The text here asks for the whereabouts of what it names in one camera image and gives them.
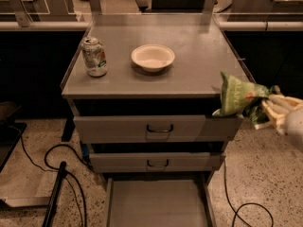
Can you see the middle grey drawer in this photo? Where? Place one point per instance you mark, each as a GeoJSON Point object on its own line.
{"type": "Point", "coordinates": [156, 162]}

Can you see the bottom grey drawer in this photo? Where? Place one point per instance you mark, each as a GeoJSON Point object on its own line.
{"type": "Point", "coordinates": [158, 203]}

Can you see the grey drawer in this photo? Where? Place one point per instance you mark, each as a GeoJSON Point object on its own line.
{"type": "Point", "coordinates": [156, 128]}
{"type": "Point", "coordinates": [158, 203]}
{"type": "Point", "coordinates": [156, 162]}

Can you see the grey drawer cabinet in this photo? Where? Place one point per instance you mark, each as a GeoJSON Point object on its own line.
{"type": "Point", "coordinates": [191, 85]}

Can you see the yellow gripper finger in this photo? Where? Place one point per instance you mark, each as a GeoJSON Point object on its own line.
{"type": "Point", "coordinates": [286, 102]}
{"type": "Point", "coordinates": [276, 114]}

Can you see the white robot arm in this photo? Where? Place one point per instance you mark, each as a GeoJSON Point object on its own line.
{"type": "Point", "coordinates": [294, 127]}

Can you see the top grey drawer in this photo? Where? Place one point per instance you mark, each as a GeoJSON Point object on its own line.
{"type": "Point", "coordinates": [156, 128]}

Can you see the black metal bar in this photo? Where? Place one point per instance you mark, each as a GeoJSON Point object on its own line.
{"type": "Point", "coordinates": [52, 205]}

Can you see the crushed soda can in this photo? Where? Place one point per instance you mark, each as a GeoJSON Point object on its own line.
{"type": "Point", "coordinates": [94, 57]}

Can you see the green jalapeno chip bag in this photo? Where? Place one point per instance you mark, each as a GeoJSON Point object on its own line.
{"type": "Point", "coordinates": [244, 97]}

